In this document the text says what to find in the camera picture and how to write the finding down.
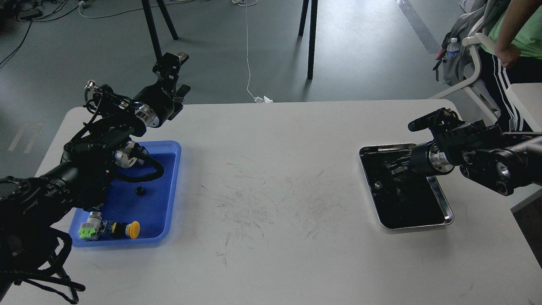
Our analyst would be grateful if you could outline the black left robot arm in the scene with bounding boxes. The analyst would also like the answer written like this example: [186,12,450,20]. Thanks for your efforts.
[1,53,190,304]

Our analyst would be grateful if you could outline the white chair frame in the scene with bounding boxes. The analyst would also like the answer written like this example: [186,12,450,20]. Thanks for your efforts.
[431,33,500,123]

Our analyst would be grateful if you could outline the white side table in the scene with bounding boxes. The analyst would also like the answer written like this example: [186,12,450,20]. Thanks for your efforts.
[506,83,542,213]

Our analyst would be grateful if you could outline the silver metal tray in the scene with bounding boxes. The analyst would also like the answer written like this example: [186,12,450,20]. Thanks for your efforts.
[359,143,454,230]

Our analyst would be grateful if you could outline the blue plastic tray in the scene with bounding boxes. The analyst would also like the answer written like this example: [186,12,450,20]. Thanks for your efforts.
[69,141,182,248]

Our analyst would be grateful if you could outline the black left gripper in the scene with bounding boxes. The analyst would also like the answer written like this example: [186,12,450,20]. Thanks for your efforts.
[132,52,191,128]

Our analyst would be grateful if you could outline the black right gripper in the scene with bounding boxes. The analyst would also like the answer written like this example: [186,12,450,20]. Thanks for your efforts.
[382,141,454,177]

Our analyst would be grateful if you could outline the white cable on floor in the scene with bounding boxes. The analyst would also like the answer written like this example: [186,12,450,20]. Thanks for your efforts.
[231,0,274,103]

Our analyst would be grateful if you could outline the black tripod legs left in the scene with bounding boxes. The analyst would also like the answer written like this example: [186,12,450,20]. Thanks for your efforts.
[141,0,179,64]

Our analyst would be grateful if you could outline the person in green shirt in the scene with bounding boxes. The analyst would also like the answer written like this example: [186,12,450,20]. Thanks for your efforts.
[479,0,542,132]

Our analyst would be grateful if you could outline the black tripod legs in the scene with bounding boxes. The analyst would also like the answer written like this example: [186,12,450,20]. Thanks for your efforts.
[298,0,319,80]
[141,0,179,64]

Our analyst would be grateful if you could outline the black cables on floor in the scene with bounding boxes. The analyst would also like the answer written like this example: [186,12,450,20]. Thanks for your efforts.
[0,0,85,66]

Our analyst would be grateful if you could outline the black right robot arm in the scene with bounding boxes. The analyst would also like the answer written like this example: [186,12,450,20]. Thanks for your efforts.
[384,108,542,196]

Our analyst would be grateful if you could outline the yellow mushroom push button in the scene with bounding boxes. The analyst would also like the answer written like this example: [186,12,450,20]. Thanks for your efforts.
[109,221,141,239]

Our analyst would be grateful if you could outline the plastic water bottle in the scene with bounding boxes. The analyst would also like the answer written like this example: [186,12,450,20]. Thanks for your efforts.
[445,37,461,60]

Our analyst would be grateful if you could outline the grey backpack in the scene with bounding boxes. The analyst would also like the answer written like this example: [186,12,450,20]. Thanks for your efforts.
[433,0,510,86]

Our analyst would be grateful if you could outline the green square push button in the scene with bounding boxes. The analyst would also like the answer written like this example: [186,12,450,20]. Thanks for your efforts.
[78,211,104,241]

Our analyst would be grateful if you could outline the black tripod legs right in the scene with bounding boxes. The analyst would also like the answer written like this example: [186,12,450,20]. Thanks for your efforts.
[298,0,319,80]

